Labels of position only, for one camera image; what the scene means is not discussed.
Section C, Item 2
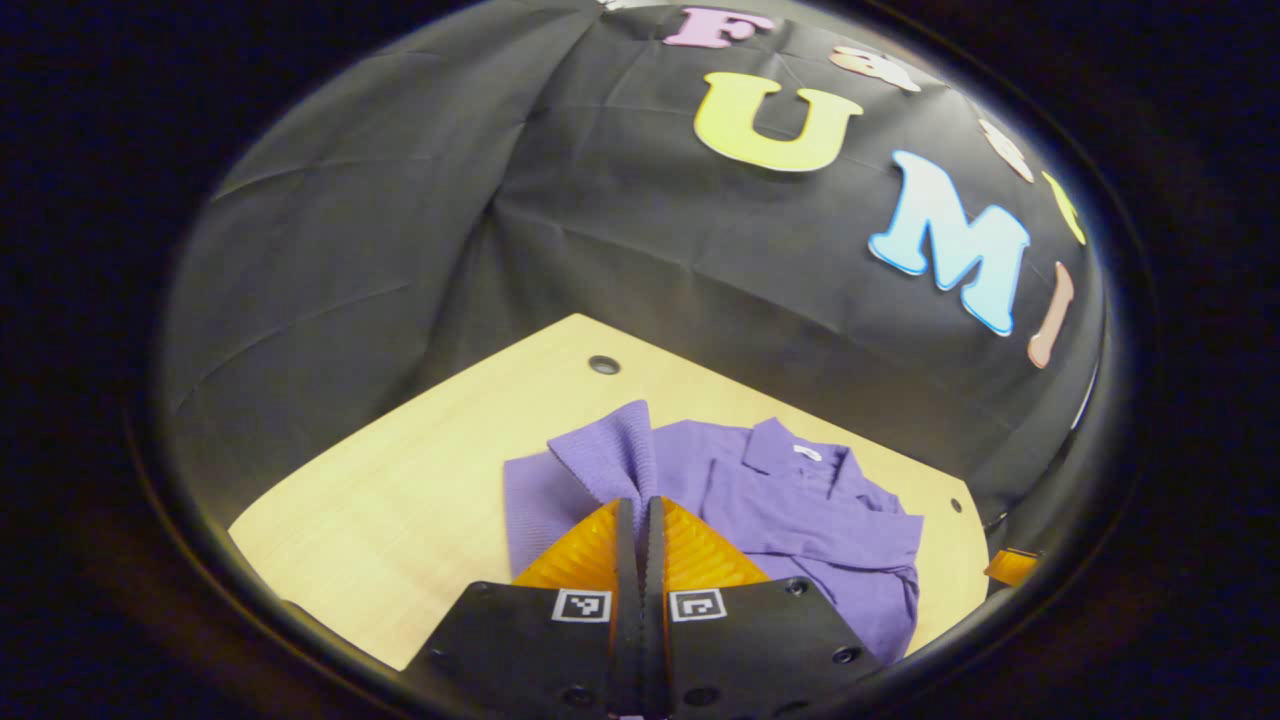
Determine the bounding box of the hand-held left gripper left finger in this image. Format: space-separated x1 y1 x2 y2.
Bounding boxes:
400 497 642 719

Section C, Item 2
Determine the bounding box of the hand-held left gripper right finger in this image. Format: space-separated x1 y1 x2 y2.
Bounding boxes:
640 495 886 719

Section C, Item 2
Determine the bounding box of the purple corduroy shirt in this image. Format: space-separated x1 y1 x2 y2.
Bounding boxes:
503 400 924 666

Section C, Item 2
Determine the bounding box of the black backdrop cloth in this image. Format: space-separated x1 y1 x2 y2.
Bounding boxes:
160 0 1111 561

